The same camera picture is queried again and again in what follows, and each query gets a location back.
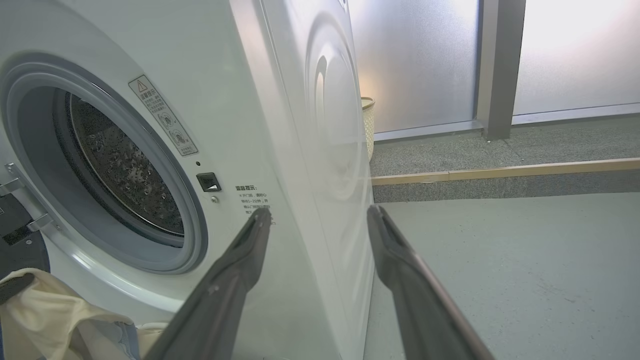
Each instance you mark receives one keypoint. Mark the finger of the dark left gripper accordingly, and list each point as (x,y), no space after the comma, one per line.
(15,287)

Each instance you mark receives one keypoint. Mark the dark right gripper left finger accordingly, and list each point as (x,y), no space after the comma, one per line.
(220,305)

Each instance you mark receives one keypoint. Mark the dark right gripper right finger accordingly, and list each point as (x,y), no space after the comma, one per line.
(425,310)

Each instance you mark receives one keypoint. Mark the cream cloth garment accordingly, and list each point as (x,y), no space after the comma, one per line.
(45,310)

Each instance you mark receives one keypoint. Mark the black round washer door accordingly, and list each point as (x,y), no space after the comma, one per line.
(15,235)

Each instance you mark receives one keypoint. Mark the blue patterned garment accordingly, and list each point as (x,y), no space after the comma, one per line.
(127,340)

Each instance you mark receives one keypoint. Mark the black door latch socket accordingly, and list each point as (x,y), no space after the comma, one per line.
(208,182)

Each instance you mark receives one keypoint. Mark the cream woven wicker basket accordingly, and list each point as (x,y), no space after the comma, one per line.
(369,125)

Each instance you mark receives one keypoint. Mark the white front-load washing machine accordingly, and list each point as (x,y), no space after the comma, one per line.
(225,100)

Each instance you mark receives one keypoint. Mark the printed text label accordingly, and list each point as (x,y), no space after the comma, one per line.
(252,200)

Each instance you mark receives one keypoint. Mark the wooden floor strip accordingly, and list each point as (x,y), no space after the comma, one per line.
(500,173)

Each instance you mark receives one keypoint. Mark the steel washer drum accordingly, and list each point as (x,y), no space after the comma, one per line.
(125,170)

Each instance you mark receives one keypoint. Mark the grey warning sticker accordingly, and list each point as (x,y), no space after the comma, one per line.
(162,115)

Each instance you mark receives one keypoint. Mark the grey window frame pillar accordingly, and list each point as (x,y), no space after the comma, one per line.
(500,65)

